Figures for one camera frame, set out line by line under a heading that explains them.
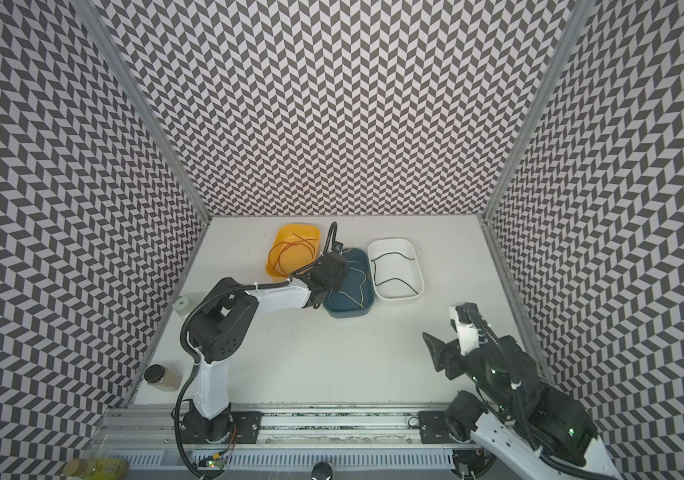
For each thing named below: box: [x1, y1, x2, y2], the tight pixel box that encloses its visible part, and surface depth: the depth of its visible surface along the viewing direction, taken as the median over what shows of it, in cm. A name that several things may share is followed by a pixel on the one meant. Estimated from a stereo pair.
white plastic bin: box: [368, 237, 425, 301], surface depth 102 cm
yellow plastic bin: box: [265, 223, 321, 282], surface depth 110 cm
